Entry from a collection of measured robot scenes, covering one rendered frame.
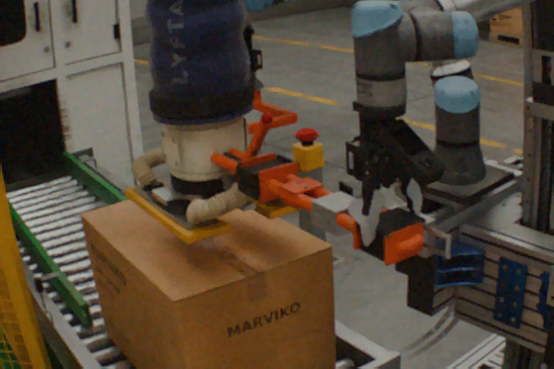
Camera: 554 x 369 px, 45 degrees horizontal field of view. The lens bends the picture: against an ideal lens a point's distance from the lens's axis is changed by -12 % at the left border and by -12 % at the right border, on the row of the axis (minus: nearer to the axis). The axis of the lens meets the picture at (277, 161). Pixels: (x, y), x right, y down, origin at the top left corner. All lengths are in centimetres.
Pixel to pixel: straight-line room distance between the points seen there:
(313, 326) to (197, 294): 34
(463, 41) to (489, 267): 79
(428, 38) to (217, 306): 77
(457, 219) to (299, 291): 41
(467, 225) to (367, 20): 84
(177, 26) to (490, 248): 87
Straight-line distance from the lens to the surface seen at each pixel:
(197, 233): 146
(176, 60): 148
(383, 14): 102
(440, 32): 106
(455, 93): 170
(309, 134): 216
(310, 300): 169
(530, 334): 174
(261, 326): 164
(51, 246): 290
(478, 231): 173
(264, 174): 135
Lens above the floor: 167
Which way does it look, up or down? 19 degrees down
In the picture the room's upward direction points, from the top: 4 degrees counter-clockwise
